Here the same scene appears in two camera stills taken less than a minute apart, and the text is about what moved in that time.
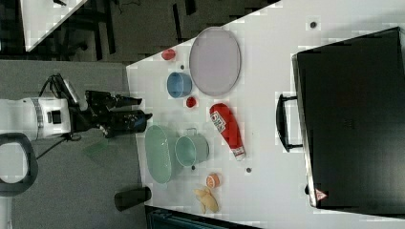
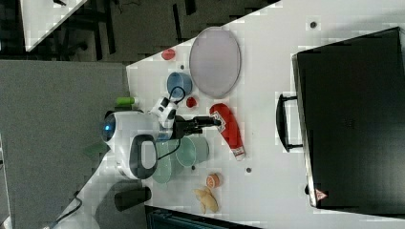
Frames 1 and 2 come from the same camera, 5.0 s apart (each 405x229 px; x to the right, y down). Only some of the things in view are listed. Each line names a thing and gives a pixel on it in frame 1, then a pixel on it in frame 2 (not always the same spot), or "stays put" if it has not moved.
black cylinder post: x=130 y=197 stays put
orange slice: x=213 y=180 stays put
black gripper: x=102 y=113 to x=182 y=128
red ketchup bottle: x=228 y=128 stays put
